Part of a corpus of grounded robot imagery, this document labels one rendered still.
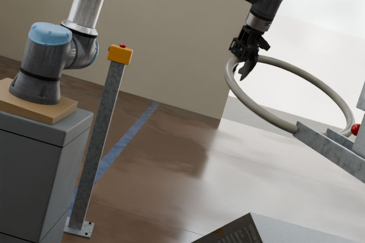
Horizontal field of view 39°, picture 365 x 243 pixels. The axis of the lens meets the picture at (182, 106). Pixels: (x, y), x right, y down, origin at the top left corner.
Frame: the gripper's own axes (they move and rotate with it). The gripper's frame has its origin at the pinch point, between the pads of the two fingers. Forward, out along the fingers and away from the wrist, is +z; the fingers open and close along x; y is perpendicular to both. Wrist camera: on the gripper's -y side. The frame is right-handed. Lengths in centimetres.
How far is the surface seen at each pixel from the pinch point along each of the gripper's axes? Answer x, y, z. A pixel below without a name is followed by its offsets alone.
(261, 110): 29.7, 22.7, -7.2
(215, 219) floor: -46, -115, 162
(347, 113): 37.7, -16.5, -7.0
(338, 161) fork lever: 61, 28, -13
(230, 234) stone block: 50, 41, 20
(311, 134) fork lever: 47, 20, -11
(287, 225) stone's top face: 57, 26, 15
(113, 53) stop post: -90, -14, 46
